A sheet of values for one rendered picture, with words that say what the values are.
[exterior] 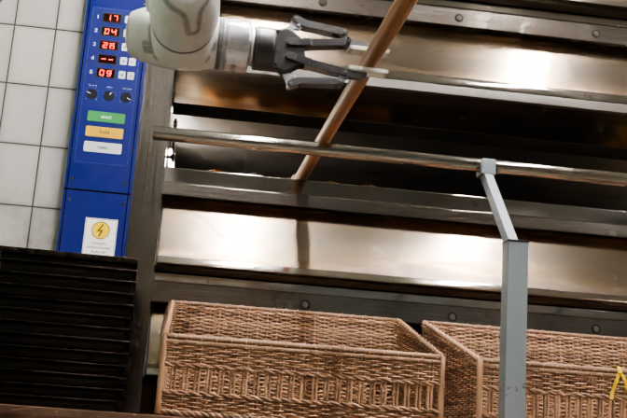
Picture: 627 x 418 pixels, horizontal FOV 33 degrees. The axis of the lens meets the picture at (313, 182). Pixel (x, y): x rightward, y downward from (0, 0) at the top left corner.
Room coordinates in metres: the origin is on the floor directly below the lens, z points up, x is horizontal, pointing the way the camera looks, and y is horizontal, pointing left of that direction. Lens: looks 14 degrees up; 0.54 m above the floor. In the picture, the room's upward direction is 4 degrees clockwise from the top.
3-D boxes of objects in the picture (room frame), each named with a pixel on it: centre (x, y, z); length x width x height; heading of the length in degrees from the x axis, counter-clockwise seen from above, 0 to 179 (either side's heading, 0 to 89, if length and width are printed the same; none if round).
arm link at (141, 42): (1.70, 0.25, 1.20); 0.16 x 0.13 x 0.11; 98
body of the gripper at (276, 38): (1.73, 0.08, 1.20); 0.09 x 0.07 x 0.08; 98
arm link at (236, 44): (1.73, 0.15, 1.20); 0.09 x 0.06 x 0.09; 8
